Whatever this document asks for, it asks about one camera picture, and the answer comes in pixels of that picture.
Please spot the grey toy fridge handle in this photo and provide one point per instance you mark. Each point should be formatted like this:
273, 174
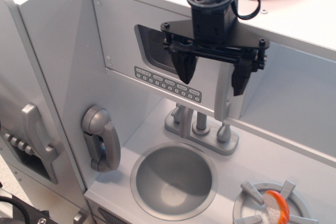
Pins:
41, 132

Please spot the orange salmon sushi toy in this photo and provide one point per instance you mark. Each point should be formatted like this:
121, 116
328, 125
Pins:
277, 207

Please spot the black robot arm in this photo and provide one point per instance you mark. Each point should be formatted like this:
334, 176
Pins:
210, 5

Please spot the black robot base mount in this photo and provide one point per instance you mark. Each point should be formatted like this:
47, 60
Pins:
14, 210

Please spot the white toy microwave door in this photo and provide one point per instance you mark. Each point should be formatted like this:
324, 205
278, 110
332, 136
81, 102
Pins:
132, 44

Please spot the white toy kitchen cabinet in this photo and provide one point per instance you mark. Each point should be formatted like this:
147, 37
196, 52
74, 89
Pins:
52, 56

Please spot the grey toy faucet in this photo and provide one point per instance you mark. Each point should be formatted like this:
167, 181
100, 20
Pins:
218, 138

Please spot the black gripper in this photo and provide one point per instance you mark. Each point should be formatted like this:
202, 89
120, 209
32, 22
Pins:
216, 35

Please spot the grey round toy sink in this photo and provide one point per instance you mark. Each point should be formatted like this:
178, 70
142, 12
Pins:
174, 181

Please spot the grey fridge dispenser panel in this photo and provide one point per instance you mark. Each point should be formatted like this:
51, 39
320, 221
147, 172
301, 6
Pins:
26, 156

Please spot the grey toy stove burner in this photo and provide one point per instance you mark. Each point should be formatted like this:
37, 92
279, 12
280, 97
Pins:
249, 206

